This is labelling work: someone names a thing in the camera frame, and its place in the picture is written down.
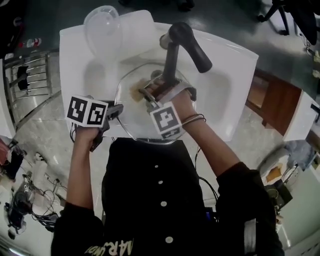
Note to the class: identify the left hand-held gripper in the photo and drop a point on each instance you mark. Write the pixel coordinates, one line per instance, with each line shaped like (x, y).
(85, 111)

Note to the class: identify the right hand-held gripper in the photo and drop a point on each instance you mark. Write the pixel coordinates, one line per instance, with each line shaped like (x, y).
(166, 120)

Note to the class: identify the beige sponge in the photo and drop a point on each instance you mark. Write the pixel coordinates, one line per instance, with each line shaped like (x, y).
(137, 90)

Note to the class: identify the glass basin sink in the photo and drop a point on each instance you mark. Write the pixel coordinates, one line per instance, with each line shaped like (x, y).
(135, 120)

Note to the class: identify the person's left forearm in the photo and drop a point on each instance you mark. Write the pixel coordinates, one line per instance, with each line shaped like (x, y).
(80, 170)

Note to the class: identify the person's right forearm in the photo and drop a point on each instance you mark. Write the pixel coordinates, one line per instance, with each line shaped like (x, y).
(210, 145)

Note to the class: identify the person's right hand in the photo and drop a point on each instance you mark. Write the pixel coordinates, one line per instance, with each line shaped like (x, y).
(186, 106)

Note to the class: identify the wrist bands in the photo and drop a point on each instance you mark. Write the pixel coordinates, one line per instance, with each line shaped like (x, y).
(192, 118)

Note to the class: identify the black faucet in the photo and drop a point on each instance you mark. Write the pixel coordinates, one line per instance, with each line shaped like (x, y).
(192, 47)
(315, 110)

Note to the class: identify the clear pump soap bottle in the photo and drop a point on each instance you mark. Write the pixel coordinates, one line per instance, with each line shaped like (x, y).
(105, 27)

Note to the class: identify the black high-back office chair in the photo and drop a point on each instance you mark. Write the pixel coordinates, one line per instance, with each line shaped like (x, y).
(155, 3)

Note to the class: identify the white side table left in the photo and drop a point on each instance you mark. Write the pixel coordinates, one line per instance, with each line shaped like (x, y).
(32, 82)

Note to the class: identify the person's black buttoned shirt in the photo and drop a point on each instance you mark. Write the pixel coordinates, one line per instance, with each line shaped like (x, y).
(150, 200)

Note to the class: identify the black cloth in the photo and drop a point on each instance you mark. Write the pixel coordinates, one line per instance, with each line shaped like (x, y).
(23, 77)

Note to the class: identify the red white bottle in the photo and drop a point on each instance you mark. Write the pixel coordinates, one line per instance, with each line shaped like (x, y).
(31, 42)

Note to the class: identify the red container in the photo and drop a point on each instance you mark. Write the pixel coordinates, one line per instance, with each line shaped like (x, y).
(5, 152)

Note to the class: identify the wooden vanity white sink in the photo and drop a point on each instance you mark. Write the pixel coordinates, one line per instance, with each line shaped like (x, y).
(282, 102)

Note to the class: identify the black cabinet white trim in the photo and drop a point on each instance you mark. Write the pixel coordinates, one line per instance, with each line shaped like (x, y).
(10, 25)

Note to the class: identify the grey bag orange contents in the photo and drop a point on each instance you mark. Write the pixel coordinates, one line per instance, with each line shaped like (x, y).
(275, 170)

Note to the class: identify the blue plastic bag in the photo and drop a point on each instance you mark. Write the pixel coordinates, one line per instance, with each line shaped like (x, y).
(300, 155)

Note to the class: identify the white sink table black frame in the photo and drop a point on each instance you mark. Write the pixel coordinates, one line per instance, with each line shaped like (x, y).
(225, 75)

